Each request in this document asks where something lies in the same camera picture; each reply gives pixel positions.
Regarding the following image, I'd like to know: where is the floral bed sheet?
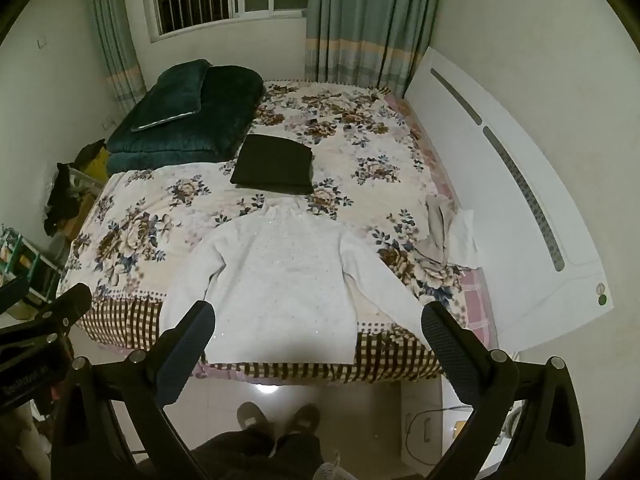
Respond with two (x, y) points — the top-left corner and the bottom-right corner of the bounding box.
(56, 79), (473, 386)

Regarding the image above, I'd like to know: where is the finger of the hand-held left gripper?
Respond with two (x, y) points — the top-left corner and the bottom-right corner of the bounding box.
(0, 283), (93, 356)
(0, 275), (31, 315)

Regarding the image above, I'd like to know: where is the pink checked mattress pad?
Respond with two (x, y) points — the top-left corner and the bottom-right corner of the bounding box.
(385, 95), (498, 351)

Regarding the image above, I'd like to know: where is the green rack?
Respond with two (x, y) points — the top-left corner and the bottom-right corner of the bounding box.
(0, 225), (63, 306)

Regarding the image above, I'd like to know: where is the dark green folded blanket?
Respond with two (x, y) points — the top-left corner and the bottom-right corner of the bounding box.
(106, 64), (265, 177)

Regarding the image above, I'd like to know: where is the white garment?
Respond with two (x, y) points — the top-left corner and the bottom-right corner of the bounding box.
(442, 207), (480, 267)

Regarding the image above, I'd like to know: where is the grey garment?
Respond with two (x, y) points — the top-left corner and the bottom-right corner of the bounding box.
(415, 194), (456, 263)

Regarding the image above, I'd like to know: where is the dark green pillow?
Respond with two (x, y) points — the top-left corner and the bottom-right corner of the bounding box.
(131, 59), (212, 133)

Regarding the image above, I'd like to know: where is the person's shoe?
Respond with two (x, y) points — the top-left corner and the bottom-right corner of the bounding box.
(289, 404), (322, 435)
(236, 401), (271, 431)

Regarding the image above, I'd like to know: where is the wide teal striped curtain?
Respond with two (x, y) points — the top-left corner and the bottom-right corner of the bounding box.
(304, 0), (446, 98)

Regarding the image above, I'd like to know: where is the white sweater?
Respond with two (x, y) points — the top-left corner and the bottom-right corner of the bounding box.
(160, 199), (436, 365)

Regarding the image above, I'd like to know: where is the person's left shoe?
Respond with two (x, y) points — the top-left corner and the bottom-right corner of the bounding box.
(236, 401), (271, 431)

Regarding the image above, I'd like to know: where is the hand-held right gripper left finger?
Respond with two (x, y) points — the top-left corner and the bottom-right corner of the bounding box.
(50, 300), (217, 480)

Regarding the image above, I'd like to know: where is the white headboard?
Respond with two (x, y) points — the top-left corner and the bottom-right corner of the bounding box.
(405, 46), (618, 356)

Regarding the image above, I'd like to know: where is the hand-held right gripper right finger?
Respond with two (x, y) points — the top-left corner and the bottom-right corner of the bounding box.
(421, 301), (586, 480)

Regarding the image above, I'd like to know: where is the black folded garment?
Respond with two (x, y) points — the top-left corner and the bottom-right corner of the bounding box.
(230, 133), (315, 195)

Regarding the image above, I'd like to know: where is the narrow teal striped curtain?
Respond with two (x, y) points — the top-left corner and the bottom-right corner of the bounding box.
(87, 0), (147, 103)

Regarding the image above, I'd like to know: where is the black cloth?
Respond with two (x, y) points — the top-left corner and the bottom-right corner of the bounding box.
(75, 141), (107, 166)

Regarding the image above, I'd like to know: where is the person's right shoe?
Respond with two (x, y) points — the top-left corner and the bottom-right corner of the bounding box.
(289, 404), (322, 435)

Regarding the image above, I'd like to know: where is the floor cable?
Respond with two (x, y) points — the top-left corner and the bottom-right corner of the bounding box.
(405, 405), (473, 453)

